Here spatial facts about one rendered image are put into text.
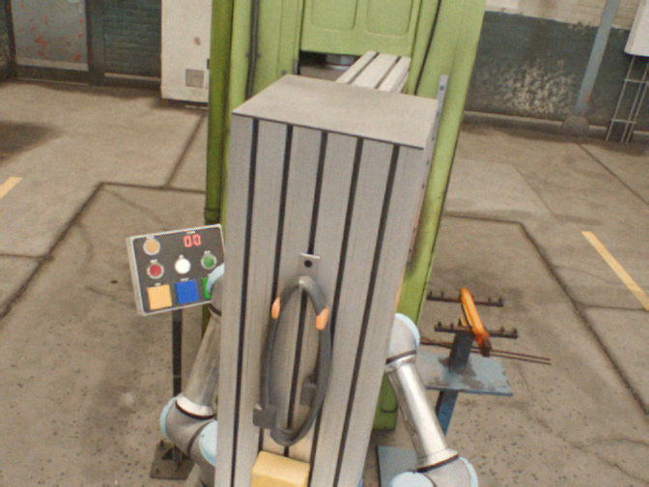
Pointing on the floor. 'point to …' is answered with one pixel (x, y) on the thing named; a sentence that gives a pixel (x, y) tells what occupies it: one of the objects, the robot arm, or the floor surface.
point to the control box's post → (177, 360)
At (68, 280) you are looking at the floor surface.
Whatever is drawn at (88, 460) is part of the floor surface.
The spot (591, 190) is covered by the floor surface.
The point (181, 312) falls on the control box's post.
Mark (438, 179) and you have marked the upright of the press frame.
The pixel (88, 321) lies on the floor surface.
